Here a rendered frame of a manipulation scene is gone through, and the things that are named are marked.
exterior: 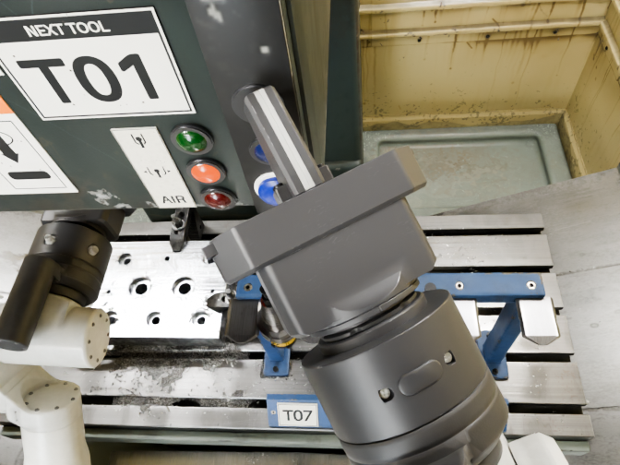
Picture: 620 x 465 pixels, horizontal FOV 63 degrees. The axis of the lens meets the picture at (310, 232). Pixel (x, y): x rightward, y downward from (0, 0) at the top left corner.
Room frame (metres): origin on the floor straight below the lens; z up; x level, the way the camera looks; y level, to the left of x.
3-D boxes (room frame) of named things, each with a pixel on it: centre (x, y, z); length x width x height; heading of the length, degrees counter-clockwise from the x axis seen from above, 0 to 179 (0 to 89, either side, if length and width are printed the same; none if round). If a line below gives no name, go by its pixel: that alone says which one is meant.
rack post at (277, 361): (0.38, 0.12, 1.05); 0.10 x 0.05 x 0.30; 168
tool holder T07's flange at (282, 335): (0.32, 0.07, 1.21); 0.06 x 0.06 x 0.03
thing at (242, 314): (0.33, 0.13, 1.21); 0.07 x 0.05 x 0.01; 168
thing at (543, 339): (0.24, -0.30, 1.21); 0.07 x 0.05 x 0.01; 168
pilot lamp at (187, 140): (0.23, 0.06, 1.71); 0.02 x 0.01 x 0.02; 78
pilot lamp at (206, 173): (0.23, 0.06, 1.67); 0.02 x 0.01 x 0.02; 78
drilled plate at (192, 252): (0.55, 0.34, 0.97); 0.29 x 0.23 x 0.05; 78
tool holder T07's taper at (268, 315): (0.32, 0.07, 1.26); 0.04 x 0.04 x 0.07
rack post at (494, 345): (0.29, -0.31, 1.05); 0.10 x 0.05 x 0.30; 168
